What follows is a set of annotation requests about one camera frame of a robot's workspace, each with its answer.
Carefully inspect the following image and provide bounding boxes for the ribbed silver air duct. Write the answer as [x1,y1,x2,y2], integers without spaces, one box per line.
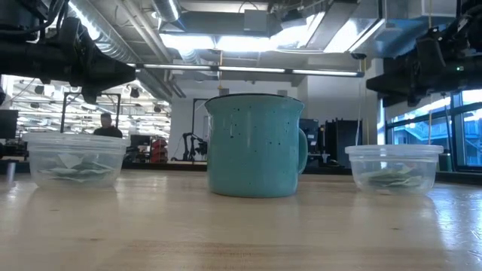
[69,0,140,65]

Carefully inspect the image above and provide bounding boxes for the black equipment cabinet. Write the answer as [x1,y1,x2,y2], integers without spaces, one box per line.
[324,118,363,169]

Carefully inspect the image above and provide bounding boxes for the green white sweetener packet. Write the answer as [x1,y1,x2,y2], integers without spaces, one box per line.
[367,175,423,189]
[376,167,415,178]
[56,152,86,170]
[39,165,114,184]

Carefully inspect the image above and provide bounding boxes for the dark window frame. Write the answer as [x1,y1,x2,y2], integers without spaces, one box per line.
[378,88,482,173]

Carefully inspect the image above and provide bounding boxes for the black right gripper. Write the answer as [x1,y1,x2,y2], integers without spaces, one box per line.
[367,56,459,108]

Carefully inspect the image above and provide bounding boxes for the dark blue machine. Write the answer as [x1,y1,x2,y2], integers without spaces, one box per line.
[299,117,320,155]

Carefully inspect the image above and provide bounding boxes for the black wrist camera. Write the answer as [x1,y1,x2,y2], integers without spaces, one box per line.
[59,17,82,42]
[416,28,447,73]

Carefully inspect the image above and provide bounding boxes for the black metal frame stand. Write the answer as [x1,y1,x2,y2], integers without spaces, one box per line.
[59,91,122,135]

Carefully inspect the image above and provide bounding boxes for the black computer monitor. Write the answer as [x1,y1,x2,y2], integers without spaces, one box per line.
[0,109,19,139]

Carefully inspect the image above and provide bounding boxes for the clear round plastic bin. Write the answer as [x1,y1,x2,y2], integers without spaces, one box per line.
[21,131,131,190]
[344,144,444,196]

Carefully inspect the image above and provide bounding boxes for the green waste bin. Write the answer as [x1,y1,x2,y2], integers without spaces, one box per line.
[438,152,453,173]

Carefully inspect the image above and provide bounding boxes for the large rectangular metal duct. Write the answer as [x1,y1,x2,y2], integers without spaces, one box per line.
[323,0,459,57]

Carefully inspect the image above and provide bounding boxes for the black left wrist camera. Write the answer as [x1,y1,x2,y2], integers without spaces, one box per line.
[59,17,82,42]

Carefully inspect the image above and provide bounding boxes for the long white light bar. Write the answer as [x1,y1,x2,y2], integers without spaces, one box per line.
[126,62,365,78]

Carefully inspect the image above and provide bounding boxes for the teal speckled enamel mug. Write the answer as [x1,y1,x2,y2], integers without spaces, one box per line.
[204,93,309,199]

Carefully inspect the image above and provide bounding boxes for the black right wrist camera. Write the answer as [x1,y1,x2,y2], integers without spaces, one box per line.
[416,28,447,73]

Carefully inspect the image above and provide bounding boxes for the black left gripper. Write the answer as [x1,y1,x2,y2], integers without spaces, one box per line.
[48,28,136,105]

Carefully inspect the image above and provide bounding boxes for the silver round air duct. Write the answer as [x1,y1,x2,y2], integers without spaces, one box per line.
[152,0,182,23]

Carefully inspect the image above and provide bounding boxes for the red parts bins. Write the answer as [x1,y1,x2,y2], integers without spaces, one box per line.
[150,137,169,163]

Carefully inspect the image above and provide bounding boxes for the person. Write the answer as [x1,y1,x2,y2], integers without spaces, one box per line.
[93,111,124,139]

